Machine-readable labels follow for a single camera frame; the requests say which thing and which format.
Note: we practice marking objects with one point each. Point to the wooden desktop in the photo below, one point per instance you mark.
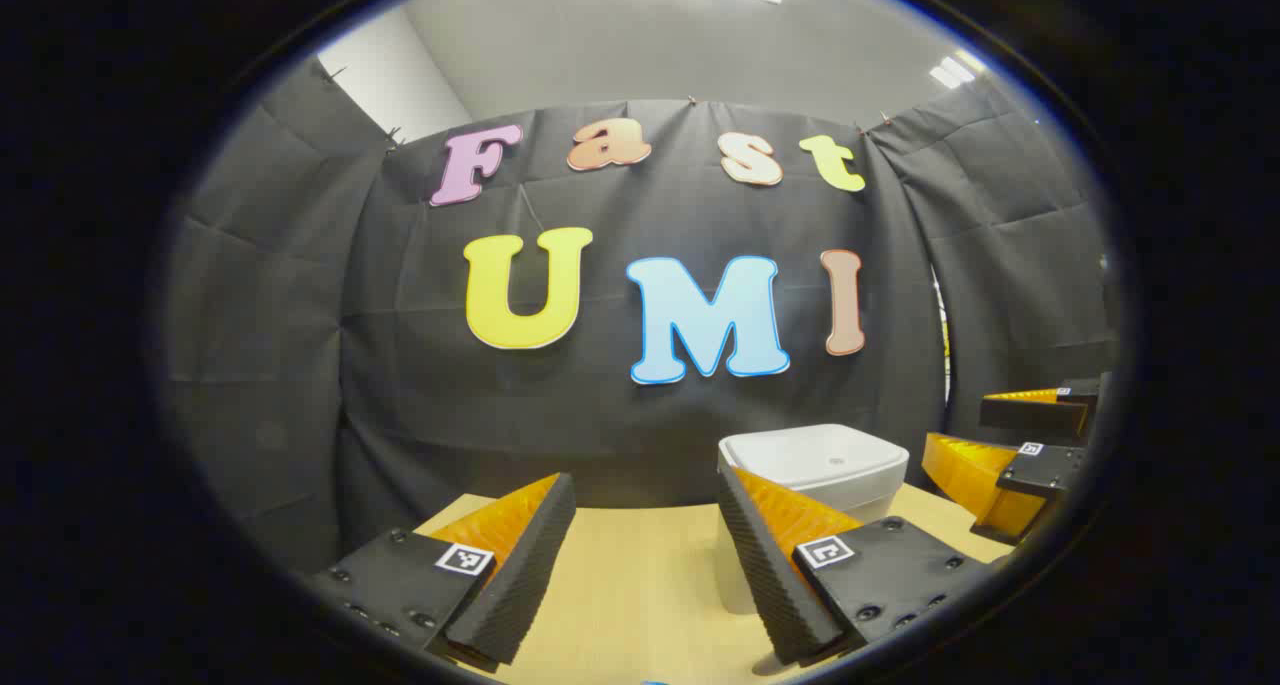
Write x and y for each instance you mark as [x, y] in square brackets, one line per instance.
[640, 585]

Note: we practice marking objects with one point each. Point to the white desktop garbage bin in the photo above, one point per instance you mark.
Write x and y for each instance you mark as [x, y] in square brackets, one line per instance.
[815, 460]

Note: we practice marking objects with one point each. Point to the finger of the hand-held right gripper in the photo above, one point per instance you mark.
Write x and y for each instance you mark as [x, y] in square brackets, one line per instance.
[1035, 413]
[975, 470]

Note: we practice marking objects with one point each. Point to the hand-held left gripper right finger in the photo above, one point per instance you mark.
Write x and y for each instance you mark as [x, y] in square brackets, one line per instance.
[760, 565]

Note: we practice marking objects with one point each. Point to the small ceiling light panel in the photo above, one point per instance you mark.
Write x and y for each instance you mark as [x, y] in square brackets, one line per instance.
[955, 70]

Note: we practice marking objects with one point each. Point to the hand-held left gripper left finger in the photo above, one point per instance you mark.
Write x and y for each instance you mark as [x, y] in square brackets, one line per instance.
[530, 565]

